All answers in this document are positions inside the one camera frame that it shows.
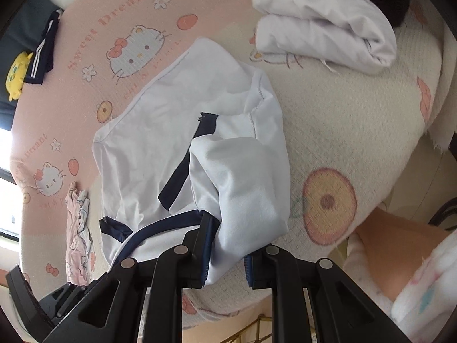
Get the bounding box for pink printed pajama garment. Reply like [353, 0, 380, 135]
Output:
[65, 182, 94, 287]

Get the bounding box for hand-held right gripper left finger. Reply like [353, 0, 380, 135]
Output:
[43, 212, 221, 343]

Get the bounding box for dark teal cloth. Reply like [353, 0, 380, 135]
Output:
[0, 0, 65, 129]

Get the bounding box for person's fleece pajamas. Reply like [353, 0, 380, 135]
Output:
[343, 229, 457, 343]

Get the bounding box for folded white garment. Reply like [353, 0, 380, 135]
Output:
[252, 0, 398, 76]

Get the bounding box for yellow plush toy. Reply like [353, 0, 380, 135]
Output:
[5, 52, 35, 101]

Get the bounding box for pink cat print sofa blanket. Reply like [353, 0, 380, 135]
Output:
[11, 0, 450, 329]

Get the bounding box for cream sofa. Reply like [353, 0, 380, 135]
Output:
[387, 139, 448, 217]

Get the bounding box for black framed window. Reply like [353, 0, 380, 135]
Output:
[0, 125, 23, 244]

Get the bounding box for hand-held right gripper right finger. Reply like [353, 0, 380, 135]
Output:
[244, 246, 408, 343]

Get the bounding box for black metal chair frame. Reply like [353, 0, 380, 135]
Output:
[428, 199, 457, 230]

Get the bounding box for gold wire rack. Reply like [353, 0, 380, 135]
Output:
[221, 314, 276, 343]

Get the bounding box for white t-shirt with navy trim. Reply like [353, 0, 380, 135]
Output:
[92, 37, 291, 287]

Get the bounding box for navy shorts with white stripes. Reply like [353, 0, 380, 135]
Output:
[24, 9, 65, 86]

